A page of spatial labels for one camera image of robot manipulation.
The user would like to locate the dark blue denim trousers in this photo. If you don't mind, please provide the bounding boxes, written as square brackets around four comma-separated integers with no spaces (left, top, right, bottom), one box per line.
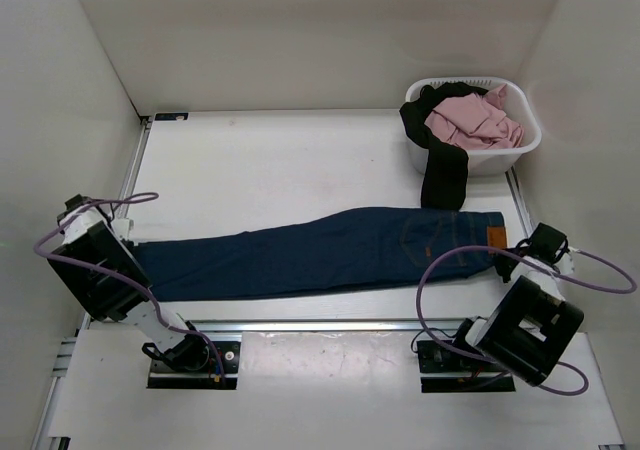
[133,207,506,302]

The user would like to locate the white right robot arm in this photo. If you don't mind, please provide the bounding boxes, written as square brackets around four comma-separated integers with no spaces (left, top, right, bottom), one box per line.
[449,223,584,386]

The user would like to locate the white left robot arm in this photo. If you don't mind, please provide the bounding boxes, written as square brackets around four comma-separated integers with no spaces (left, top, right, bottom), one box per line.
[34,192,214,372]

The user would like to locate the white plastic laundry basket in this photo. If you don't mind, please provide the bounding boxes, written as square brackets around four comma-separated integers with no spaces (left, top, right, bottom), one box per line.
[405,76,542,177]

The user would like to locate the black garment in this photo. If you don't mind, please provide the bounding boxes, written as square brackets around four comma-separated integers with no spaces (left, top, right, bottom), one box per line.
[399,82,487,211]

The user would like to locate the pink garment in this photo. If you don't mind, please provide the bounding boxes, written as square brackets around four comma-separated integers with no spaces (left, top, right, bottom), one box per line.
[425,84,525,151]

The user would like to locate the white front cover board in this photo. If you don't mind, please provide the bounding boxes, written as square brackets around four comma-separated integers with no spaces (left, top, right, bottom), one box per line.
[51,329,620,448]

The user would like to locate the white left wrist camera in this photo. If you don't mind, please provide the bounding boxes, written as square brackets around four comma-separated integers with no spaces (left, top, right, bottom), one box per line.
[111,218,134,241]

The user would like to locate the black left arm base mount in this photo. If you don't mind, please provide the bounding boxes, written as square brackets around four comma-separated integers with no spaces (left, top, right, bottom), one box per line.
[141,340,241,390]

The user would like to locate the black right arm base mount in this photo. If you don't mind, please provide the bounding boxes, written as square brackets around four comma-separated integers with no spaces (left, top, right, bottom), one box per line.
[412,340,515,394]

